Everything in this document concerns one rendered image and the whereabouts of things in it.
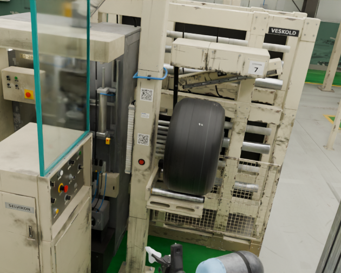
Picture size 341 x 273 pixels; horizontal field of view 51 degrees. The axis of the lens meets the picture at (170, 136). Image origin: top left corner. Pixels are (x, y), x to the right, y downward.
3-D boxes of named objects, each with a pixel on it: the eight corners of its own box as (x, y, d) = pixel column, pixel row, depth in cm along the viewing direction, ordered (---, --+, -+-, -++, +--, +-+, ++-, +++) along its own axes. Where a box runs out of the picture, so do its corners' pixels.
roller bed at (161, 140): (144, 155, 271) (147, 119, 258) (149, 147, 284) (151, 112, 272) (170, 160, 268) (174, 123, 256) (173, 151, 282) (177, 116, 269)
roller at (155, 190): (149, 194, 227) (150, 188, 225) (151, 190, 231) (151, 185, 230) (203, 205, 223) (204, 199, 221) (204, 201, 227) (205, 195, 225)
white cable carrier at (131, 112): (124, 173, 234) (128, 104, 215) (126, 169, 239) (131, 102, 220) (131, 174, 234) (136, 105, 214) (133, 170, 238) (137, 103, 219)
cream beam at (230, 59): (169, 66, 227) (171, 43, 221) (175, 58, 249) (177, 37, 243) (265, 79, 219) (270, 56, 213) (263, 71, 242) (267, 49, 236)
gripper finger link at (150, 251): (139, 259, 156) (157, 269, 152) (142, 247, 153) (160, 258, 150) (143, 255, 158) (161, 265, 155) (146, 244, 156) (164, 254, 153)
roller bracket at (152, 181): (144, 200, 225) (145, 187, 221) (157, 170, 261) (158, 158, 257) (149, 201, 225) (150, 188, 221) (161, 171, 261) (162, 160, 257)
